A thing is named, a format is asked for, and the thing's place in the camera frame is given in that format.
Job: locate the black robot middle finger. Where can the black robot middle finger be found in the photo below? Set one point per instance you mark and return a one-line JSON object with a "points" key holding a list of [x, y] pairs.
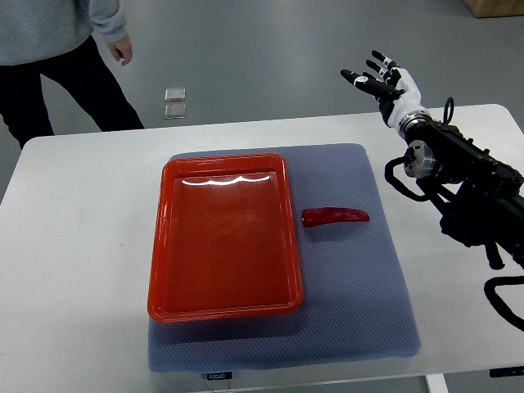
{"points": [[384, 60]]}

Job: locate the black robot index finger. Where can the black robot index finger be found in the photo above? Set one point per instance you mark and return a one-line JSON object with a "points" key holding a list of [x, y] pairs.
{"points": [[382, 72]]}

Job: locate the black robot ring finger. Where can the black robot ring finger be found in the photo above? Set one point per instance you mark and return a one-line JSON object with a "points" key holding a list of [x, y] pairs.
{"points": [[370, 78]]}

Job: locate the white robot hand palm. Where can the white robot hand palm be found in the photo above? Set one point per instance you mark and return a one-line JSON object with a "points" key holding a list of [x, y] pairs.
{"points": [[409, 102]]}

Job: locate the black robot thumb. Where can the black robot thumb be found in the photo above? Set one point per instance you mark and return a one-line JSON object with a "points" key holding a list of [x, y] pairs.
{"points": [[371, 86]]}

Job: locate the red chili pepper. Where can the red chili pepper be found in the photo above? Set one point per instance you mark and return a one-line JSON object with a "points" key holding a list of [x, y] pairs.
{"points": [[332, 215]]}

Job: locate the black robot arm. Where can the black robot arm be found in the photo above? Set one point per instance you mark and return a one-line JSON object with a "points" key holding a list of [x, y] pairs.
{"points": [[477, 196]]}

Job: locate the red plastic tray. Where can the red plastic tray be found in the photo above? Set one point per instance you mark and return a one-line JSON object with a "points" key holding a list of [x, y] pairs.
{"points": [[225, 242]]}

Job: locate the bystander's hand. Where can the bystander's hand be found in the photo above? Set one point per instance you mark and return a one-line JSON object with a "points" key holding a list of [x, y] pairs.
{"points": [[122, 50]]}

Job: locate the cardboard box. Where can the cardboard box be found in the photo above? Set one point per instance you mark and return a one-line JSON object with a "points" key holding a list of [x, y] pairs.
{"points": [[495, 8]]}

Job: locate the upper metal floor plate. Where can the upper metal floor plate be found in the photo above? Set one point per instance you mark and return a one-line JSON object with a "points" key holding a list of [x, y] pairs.
{"points": [[176, 94]]}

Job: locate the metal floor plate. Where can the metal floor plate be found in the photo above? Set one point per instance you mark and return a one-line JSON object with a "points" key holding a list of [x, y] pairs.
{"points": [[175, 111], [176, 94]]}

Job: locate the lower metal floor plate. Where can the lower metal floor plate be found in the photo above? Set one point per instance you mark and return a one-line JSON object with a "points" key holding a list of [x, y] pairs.
{"points": [[175, 111]]}

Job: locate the blue-grey textured mat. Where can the blue-grey textured mat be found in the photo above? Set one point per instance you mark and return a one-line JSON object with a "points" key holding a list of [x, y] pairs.
{"points": [[356, 304]]}

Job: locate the black label right edge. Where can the black label right edge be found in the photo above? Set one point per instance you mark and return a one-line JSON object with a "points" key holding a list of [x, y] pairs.
{"points": [[506, 372]]}

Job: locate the bystander in grey sweater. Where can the bystander in grey sweater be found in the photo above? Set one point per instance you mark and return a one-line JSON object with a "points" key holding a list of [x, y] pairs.
{"points": [[54, 39]]}

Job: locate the black table label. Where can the black table label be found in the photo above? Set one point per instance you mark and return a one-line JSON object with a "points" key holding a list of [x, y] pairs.
{"points": [[220, 376]]}

